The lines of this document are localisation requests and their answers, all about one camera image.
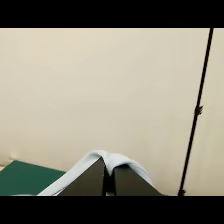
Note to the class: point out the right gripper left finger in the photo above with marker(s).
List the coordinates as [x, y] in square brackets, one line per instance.
[88, 181]

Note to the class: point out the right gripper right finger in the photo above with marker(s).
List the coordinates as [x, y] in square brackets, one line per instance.
[131, 184]

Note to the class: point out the light blue shirt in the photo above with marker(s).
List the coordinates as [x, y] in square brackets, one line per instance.
[115, 159]

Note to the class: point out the black stand pole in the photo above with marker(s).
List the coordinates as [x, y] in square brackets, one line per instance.
[199, 110]

